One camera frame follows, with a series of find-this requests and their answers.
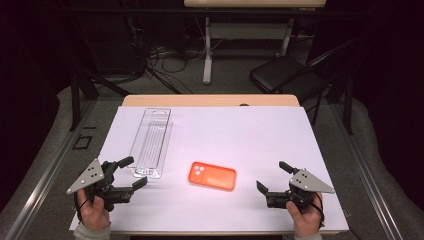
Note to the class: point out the clear plastic packaging tray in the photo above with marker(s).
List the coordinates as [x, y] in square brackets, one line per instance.
[151, 143]

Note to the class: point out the white-legged desk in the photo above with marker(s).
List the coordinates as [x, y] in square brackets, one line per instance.
[207, 60]

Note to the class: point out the black metal stand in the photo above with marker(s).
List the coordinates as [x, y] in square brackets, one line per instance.
[75, 100]
[348, 106]

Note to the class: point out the black folding chair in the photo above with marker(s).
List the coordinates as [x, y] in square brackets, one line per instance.
[283, 71]

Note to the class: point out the person's right hand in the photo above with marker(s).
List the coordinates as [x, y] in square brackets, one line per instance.
[305, 221]

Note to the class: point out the aluminium floor rail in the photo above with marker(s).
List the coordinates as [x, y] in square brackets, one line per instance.
[43, 186]
[366, 180]

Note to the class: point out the black square floor frame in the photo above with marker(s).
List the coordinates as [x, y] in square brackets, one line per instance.
[74, 142]

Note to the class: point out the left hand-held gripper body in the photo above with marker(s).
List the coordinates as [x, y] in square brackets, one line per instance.
[88, 176]

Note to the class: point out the orange phone case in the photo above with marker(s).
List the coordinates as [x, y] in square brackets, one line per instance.
[216, 178]

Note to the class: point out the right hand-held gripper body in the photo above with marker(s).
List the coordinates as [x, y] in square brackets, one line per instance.
[308, 182]

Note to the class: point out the white table sheet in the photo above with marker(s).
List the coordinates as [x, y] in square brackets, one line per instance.
[250, 140]

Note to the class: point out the person's left hand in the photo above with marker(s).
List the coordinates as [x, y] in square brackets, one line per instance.
[95, 215]

